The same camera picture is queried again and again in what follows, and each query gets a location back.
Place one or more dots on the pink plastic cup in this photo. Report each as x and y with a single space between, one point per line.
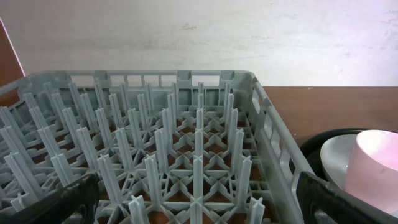
372 169

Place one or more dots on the round black serving tray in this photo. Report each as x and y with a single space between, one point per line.
312 147

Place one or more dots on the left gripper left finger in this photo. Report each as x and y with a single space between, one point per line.
80 196

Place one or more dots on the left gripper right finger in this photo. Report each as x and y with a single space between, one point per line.
323 202

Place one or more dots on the grey plastic dishwasher rack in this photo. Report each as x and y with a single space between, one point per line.
184 146

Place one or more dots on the grey round plate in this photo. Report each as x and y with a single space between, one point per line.
335 155

